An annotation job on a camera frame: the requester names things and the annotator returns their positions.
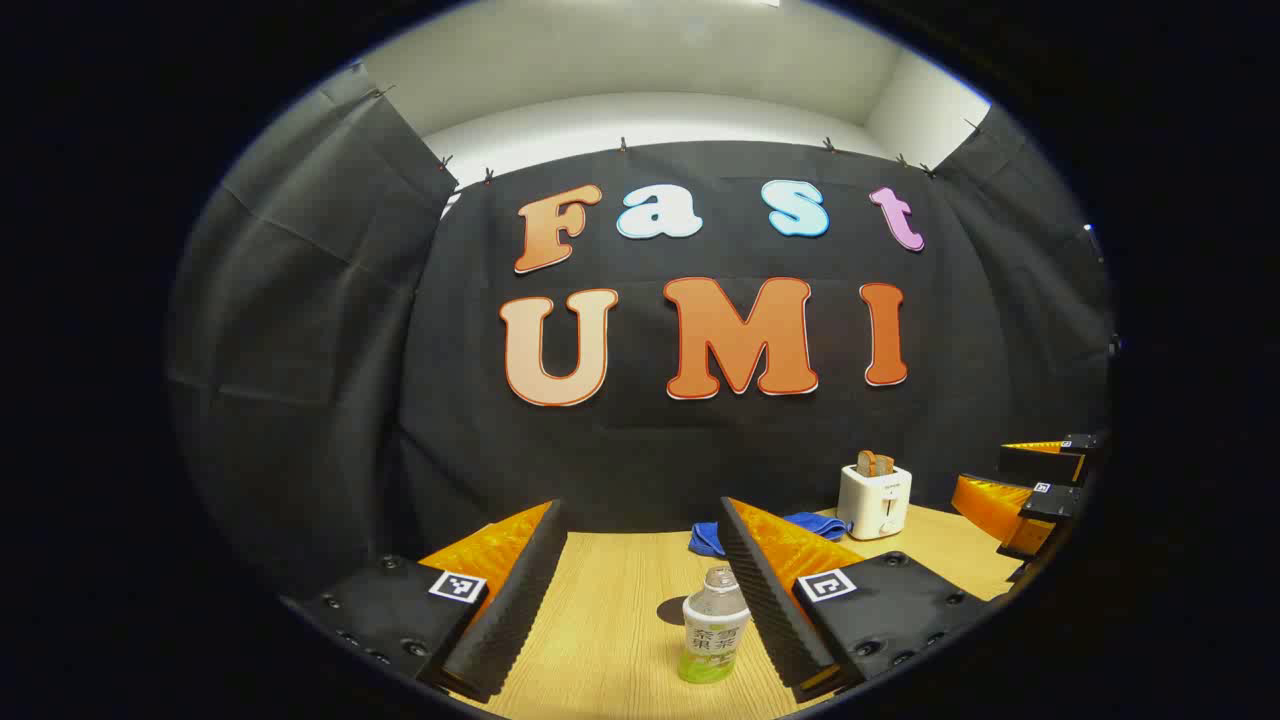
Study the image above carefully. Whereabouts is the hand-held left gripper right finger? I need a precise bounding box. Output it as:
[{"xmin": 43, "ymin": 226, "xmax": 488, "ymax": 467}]
[{"xmin": 718, "ymin": 496, "xmax": 991, "ymax": 704}]

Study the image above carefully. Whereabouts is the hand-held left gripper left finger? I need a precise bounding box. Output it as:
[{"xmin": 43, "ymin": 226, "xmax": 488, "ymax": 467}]
[{"xmin": 288, "ymin": 498, "xmax": 569, "ymax": 704}]

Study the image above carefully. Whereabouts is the clear water bottle green label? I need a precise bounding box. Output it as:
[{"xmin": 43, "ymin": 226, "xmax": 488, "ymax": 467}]
[{"xmin": 678, "ymin": 566, "xmax": 752, "ymax": 685}]

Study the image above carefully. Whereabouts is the blue cloth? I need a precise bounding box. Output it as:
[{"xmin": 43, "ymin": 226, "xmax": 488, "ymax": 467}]
[{"xmin": 688, "ymin": 512, "xmax": 853, "ymax": 558}]

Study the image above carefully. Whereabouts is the white toaster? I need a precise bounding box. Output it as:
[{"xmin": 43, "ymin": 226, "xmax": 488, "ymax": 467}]
[{"xmin": 837, "ymin": 463, "xmax": 913, "ymax": 542}]

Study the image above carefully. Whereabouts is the black backdrop cloth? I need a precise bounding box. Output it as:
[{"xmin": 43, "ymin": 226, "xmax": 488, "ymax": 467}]
[{"xmin": 165, "ymin": 60, "xmax": 1116, "ymax": 601}]

